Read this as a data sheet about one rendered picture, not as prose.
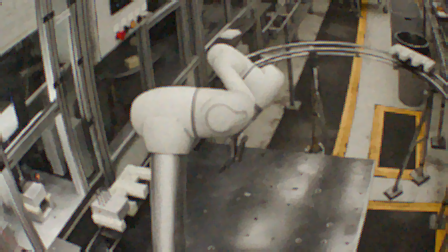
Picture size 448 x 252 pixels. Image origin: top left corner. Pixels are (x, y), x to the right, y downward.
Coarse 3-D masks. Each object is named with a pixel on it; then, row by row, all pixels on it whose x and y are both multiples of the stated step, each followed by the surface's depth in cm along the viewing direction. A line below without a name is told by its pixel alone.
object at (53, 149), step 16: (80, 32) 168; (80, 48) 171; (80, 64) 173; (48, 128) 182; (96, 128) 190; (48, 144) 186; (96, 144) 191; (48, 160) 192; (64, 160) 194; (64, 176) 193; (80, 224) 206; (96, 224) 221; (80, 240) 206; (96, 240) 209
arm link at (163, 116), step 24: (144, 96) 141; (168, 96) 138; (192, 96) 137; (144, 120) 139; (168, 120) 137; (168, 144) 137; (192, 144) 143; (168, 168) 138; (168, 192) 138; (168, 216) 138; (168, 240) 138
